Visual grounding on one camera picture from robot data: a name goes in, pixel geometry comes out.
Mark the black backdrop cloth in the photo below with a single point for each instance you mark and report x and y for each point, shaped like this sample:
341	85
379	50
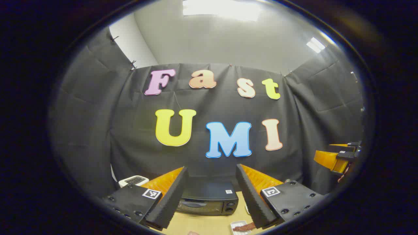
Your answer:
212	104

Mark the ceiling light panel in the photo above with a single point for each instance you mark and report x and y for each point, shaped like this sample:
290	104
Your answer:
222	8
315	44

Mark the white rectangular tray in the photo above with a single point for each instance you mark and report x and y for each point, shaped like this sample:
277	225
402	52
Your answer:
235	225

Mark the black electric oven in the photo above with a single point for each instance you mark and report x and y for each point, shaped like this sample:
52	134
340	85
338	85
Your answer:
209	197

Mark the red meat slice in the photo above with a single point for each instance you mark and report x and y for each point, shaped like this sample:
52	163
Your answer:
245	227

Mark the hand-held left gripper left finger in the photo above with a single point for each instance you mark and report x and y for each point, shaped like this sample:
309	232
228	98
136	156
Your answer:
169	199

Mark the white toaster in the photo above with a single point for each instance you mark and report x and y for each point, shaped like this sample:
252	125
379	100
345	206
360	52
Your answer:
133	180

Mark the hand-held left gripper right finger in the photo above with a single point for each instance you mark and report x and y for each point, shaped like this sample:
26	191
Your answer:
253	199

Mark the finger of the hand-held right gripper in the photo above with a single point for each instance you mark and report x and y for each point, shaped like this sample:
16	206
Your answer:
329	159
351	145

